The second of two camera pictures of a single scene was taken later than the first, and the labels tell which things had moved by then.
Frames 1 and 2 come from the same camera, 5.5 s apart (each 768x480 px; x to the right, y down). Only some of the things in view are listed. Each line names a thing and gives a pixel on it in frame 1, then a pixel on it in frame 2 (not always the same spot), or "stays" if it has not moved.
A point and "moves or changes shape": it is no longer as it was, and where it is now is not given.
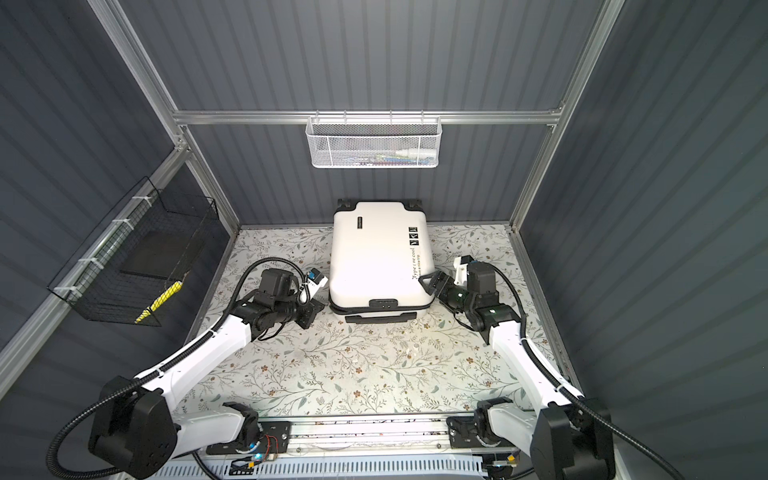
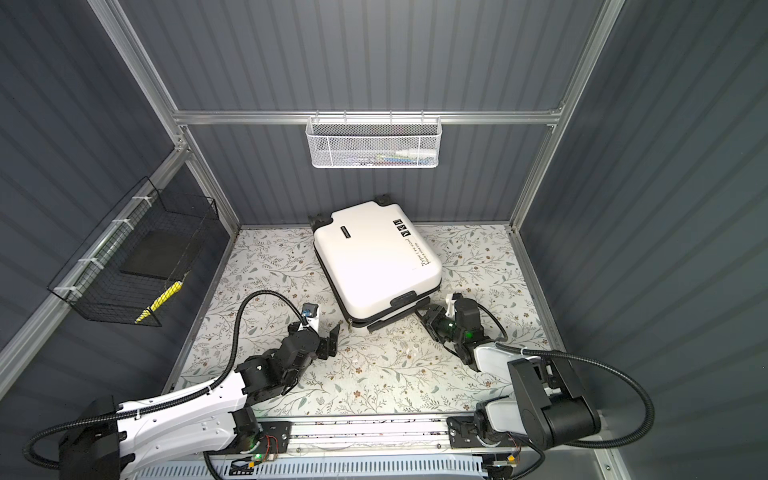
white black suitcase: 380,249 moves or changes shape
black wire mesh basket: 138,255 stays
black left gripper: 311,309 → 329,344
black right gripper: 442,291 → 434,319
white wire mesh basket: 373,142 stays
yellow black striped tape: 161,300 stays
